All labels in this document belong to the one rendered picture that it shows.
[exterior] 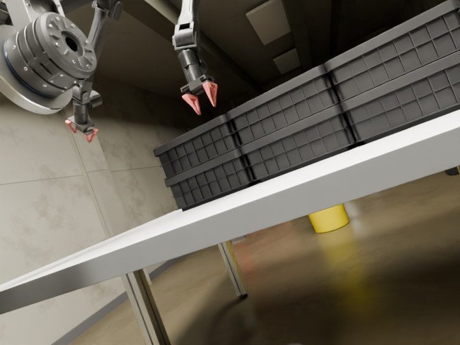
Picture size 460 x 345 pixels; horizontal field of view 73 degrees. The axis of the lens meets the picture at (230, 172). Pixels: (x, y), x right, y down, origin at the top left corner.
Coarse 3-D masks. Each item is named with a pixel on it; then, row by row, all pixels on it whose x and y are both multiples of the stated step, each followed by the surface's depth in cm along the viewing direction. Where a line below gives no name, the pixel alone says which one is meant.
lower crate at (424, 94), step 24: (432, 72) 69; (456, 72) 68; (360, 96) 76; (384, 96) 75; (408, 96) 73; (432, 96) 71; (456, 96) 68; (360, 120) 77; (384, 120) 75; (408, 120) 73
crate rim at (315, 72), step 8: (312, 72) 79; (320, 72) 79; (296, 80) 81; (304, 80) 81; (280, 88) 83; (288, 88) 82; (264, 96) 85; (272, 96) 84; (248, 104) 88; (256, 104) 87; (232, 112) 90; (240, 112) 89; (232, 120) 94
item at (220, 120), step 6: (222, 114) 92; (210, 120) 93; (216, 120) 92; (222, 120) 92; (228, 120) 92; (204, 126) 94; (210, 126) 93; (216, 126) 93; (192, 132) 96; (198, 132) 95; (180, 138) 98; (186, 138) 97; (168, 144) 100; (174, 144) 99; (156, 150) 103; (162, 150) 102; (156, 156) 105
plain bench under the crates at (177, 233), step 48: (384, 144) 49; (432, 144) 34; (240, 192) 79; (288, 192) 39; (336, 192) 37; (144, 240) 45; (192, 240) 43; (0, 288) 65; (48, 288) 52; (144, 288) 118; (240, 288) 201; (144, 336) 115
